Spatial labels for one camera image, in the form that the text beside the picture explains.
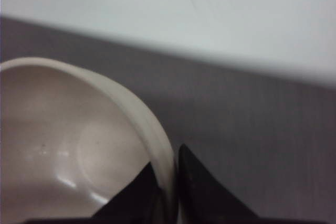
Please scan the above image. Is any beige ribbed bowl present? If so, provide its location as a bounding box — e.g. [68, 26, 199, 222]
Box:
[1, 57, 178, 223]

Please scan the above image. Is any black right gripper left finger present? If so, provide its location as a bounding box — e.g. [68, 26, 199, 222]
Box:
[92, 163, 161, 223]

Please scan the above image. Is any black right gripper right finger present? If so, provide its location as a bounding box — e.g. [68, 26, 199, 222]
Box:
[178, 144, 259, 223]

